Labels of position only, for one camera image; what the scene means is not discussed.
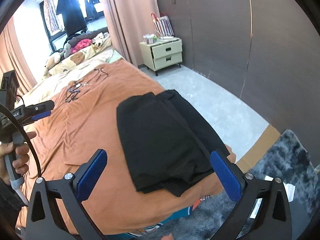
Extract black pants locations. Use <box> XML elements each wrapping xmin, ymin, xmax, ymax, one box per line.
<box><xmin>116</xmin><ymin>92</ymin><xmax>215</xmax><ymax>194</ymax></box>

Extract person left forearm dark sleeve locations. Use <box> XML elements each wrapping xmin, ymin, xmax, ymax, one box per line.
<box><xmin>0</xmin><ymin>180</ymin><xmax>25</xmax><ymax>229</ymax></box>

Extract person left hand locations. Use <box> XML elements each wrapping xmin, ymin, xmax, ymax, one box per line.
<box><xmin>1</xmin><ymin>132</ymin><xmax>30</xmax><ymax>186</ymax></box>

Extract orange brown blanket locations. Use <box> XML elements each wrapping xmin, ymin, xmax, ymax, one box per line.
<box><xmin>22</xmin><ymin>59</ymin><xmax>222</xmax><ymax>235</ymax></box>

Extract beige plush toy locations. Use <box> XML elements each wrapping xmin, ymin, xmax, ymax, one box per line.
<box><xmin>44</xmin><ymin>52</ymin><xmax>61</xmax><ymax>77</ymax></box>

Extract left beige curtain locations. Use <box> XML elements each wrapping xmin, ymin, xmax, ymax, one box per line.
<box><xmin>0</xmin><ymin>17</ymin><xmax>37</xmax><ymax>95</ymax></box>

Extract beige curtain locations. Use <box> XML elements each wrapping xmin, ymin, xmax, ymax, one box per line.
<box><xmin>0</xmin><ymin>17</ymin><xmax>37</xmax><ymax>95</ymax></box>
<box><xmin>103</xmin><ymin>0</ymin><xmax>159</xmax><ymax>67</ymax></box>

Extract bear print pillow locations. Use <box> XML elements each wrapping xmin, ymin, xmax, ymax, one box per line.
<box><xmin>43</xmin><ymin>33</ymin><xmax>112</xmax><ymax>79</ymax></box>

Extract grey shaggy rug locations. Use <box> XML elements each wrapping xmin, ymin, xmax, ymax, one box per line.
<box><xmin>142</xmin><ymin>130</ymin><xmax>319</xmax><ymax>239</ymax></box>

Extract grey plush toy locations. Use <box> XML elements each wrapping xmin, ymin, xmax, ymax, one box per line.
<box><xmin>63</xmin><ymin>42</ymin><xmax>72</xmax><ymax>58</ymax></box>

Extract cardboard sheet on floor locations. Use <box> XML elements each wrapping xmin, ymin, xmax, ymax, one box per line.
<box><xmin>236</xmin><ymin>125</ymin><xmax>280</xmax><ymax>173</ymax></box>

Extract pink garment by window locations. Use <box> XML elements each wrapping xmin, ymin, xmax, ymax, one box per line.
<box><xmin>71</xmin><ymin>39</ymin><xmax>92</xmax><ymax>54</ymax></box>

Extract blue cartoon bed sheet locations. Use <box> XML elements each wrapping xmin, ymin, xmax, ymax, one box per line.
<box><xmin>122</xmin><ymin>195</ymin><xmax>213</xmax><ymax>239</ymax></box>

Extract hanging patterned garment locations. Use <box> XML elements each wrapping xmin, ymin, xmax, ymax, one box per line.
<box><xmin>43</xmin><ymin>0</ymin><xmax>62</xmax><ymax>36</ymax></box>

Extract hanging black coat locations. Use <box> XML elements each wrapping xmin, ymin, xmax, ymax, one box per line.
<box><xmin>56</xmin><ymin>0</ymin><xmax>87</xmax><ymax>37</ymax></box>

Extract folded black garment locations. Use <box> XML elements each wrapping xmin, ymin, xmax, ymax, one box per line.
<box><xmin>156</xmin><ymin>89</ymin><xmax>231</xmax><ymax>197</ymax></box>

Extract cream bedside drawer cabinet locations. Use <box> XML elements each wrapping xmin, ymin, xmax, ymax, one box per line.
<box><xmin>139</xmin><ymin>37</ymin><xmax>183</xmax><ymax>76</ymax></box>

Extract right beige curtain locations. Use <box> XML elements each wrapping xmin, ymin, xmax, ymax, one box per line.
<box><xmin>103</xmin><ymin>0</ymin><xmax>159</xmax><ymax>67</ymax></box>

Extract striped bag on cabinet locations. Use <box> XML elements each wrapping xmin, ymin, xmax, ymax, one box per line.
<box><xmin>151</xmin><ymin>13</ymin><xmax>174</xmax><ymax>37</ymax></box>

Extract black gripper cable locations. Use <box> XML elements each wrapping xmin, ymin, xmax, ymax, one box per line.
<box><xmin>0</xmin><ymin>103</ymin><xmax>42</xmax><ymax>178</ymax></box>

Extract black cables on bed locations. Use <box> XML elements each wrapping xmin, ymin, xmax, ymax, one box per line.
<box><xmin>64</xmin><ymin>67</ymin><xmax>110</xmax><ymax>104</ymax></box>

